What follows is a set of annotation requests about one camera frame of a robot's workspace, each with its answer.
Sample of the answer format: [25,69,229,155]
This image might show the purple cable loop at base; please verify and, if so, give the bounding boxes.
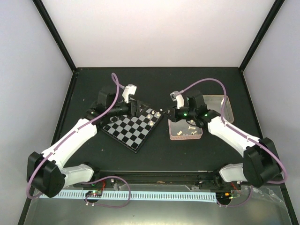
[84,176,131,209]

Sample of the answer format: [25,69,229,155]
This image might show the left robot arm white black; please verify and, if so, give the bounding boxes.
[26,84,147,197]

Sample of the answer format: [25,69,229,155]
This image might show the pink tin box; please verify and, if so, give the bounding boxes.
[168,120,203,141]

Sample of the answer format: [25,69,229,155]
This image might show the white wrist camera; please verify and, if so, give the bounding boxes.
[170,91,184,109]
[122,84,137,104]

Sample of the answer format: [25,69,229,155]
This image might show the small circuit board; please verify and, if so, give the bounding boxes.
[85,190,102,197]

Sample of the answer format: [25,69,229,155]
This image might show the black mounting rail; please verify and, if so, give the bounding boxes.
[75,171,225,188]

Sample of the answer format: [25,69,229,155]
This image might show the black left frame post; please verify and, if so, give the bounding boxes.
[32,0,76,72]

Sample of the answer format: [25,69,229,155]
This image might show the black frame post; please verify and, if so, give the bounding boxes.
[239,0,285,72]
[32,0,76,72]

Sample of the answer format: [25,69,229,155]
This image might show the black right frame post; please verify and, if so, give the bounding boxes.
[239,0,285,72]

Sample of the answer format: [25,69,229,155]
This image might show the light blue slotted cable duct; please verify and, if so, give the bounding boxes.
[54,190,217,203]

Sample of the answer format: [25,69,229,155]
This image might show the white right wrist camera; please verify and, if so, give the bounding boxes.
[170,91,184,109]

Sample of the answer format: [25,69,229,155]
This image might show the yellow tin lid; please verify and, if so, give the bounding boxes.
[203,95,234,123]

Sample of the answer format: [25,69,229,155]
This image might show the black white chessboard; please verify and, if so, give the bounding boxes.
[102,107,163,153]

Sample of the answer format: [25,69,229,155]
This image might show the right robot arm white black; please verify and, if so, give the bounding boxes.
[165,91,284,189]

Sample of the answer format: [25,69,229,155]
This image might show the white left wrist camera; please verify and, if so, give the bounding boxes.
[122,84,137,104]

